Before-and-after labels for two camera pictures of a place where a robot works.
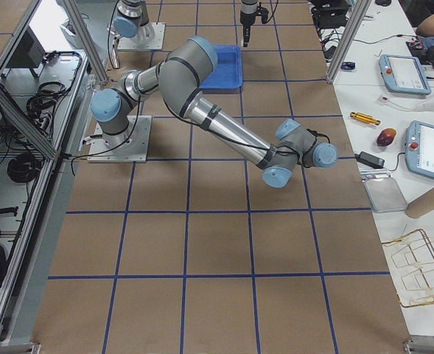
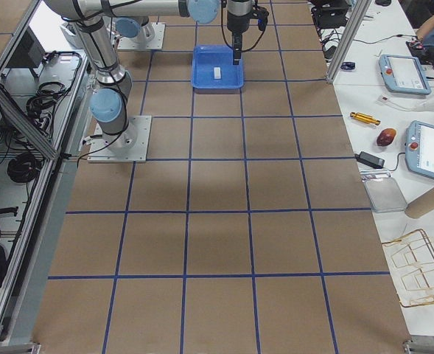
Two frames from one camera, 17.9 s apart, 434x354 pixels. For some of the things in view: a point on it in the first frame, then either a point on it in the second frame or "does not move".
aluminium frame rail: [2, 97] does not move
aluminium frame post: [360, 12] does not move
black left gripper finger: [246, 35] to [236, 46]
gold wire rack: [424, 279] does not move
